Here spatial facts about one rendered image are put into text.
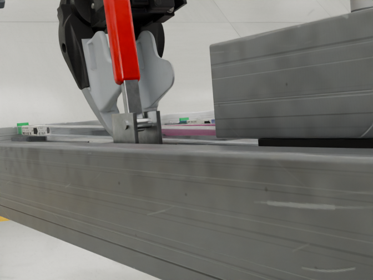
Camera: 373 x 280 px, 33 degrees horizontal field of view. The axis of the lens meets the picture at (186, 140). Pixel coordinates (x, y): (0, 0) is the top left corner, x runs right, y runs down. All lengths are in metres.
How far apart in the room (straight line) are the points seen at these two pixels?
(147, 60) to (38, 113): 1.40
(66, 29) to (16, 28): 1.70
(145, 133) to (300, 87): 0.15
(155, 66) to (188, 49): 1.87
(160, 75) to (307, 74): 0.28
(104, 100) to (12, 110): 1.41
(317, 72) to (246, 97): 0.05
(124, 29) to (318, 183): 0.22
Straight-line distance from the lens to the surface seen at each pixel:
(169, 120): 0.91
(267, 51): 0.28
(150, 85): 0.54
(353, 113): 0.25
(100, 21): 0.53
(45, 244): 1.63
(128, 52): 0.40
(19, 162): 0.49
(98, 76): 0.53
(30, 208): 0.48
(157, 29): 0.57
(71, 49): 0.54
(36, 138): 0.80
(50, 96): 2.00
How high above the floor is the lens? 1.31
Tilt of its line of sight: 41 degrees down
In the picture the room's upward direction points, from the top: 25 degrees clockwise
